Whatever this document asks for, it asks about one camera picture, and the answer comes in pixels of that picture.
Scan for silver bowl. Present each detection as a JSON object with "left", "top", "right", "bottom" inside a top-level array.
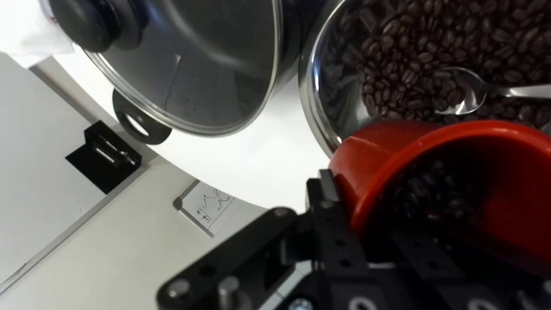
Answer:
[{"left": 298, "top": 0, "right": 551, "bottom": 160}]

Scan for white round table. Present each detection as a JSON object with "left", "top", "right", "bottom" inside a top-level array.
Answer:
[{"left": 0, "top": 0, "right": 327, "bottom": 211}]

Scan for silver spoon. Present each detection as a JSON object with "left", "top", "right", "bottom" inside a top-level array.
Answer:
[{"left": 434, "top": 67, "right": 551, "bottom": 115}]

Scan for orange-red cup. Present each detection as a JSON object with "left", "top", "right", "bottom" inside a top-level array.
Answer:
[{"left": 329, "top": 120, "right": 551, "bottom": 266}]

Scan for coffee beans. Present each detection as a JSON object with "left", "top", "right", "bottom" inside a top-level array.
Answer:
[{"left": 326, "top": 0, "right": 551, "bottom": 124}]

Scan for black wall holder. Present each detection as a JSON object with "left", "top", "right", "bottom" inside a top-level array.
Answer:
[{"left": 66, "top": 120, "right": 142, "bottom": 194}]

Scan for small whiteboard sign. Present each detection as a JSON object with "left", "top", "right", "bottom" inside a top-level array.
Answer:
[{"left": 173, "top": 180, "right": 259, "bottom": 239}]

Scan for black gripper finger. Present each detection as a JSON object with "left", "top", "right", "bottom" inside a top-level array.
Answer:
[{"left": 307, "top": 168, "right": 369, "bottom": 275}]

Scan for glass pot lid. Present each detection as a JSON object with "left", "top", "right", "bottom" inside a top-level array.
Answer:
[{"left": 50, "top": 0, "right": 286, "bottom": 137}]

